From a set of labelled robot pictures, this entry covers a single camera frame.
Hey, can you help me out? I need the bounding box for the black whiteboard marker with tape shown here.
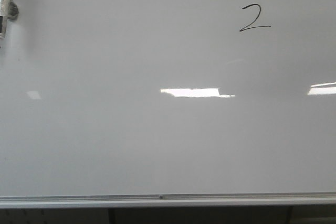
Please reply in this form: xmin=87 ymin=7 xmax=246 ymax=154
xmin=1 ymin=0 xmax=19 ymax=40

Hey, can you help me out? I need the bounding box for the white whiteboard with aluminium frame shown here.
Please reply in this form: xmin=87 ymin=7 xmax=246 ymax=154
xmin=1 ymin=0 xmax=335 ymax=209

